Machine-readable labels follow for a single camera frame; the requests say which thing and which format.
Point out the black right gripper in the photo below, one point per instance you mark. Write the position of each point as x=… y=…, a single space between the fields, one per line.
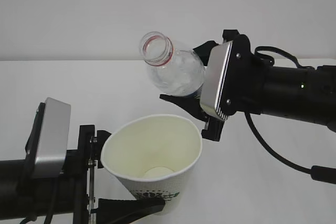
x=242 y=86

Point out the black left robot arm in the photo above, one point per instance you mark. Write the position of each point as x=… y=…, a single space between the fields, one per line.
x=31 y=198

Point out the clear plastic water bottle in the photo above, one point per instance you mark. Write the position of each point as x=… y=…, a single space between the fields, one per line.
x=173 y=67

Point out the white paper coffee cup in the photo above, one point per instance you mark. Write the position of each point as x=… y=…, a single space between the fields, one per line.
x=153 y=156

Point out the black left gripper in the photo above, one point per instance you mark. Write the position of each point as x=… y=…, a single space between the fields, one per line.
x=77 y=195

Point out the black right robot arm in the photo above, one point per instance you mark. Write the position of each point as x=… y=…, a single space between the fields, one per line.
x=266 y=80

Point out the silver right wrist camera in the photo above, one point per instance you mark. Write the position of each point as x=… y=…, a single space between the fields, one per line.
x=215 y=74

